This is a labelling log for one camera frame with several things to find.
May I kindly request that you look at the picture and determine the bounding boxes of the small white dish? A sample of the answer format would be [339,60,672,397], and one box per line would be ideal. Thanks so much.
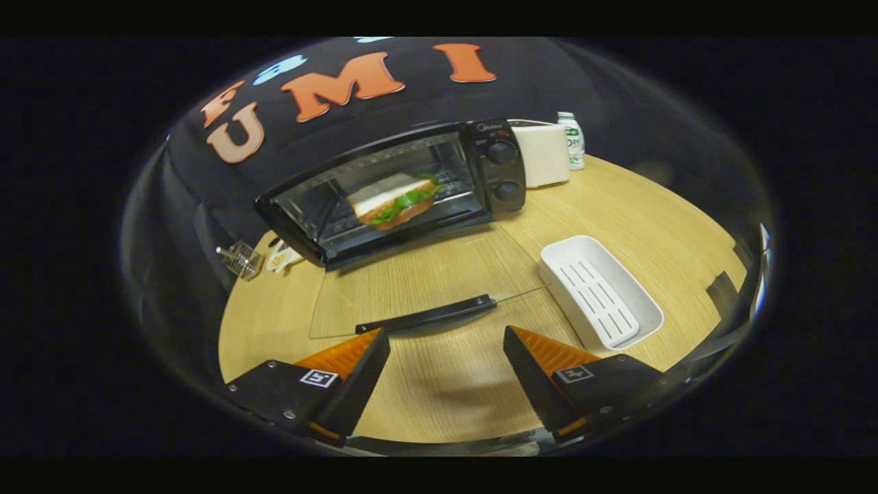
[266,240,305,273]

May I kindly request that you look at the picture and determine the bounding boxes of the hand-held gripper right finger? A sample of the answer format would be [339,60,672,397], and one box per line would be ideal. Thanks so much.
[503,325,669,443]

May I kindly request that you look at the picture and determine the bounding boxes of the white bottle green label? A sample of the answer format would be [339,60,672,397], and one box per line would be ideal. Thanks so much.
[557,112,586,171]

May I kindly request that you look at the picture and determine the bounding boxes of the black toaster oven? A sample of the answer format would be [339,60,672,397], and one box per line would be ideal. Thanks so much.
[255,119,549,340]

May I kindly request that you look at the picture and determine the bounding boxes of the white slotted tray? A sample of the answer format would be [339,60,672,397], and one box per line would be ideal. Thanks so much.
[538,235,665,351]

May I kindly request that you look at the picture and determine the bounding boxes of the wire mesh holder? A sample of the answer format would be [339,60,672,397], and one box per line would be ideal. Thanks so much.
[216,240,264,281]

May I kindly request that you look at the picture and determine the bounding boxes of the white pop-up toaster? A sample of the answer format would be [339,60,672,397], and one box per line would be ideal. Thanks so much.
[508,119,571,189]

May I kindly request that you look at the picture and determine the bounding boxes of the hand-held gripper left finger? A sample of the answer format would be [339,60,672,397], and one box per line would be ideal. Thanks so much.
[223,328,392,448]

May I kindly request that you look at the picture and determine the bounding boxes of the lettuce sandwich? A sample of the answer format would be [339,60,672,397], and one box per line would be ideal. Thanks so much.
[346,172,445,231]

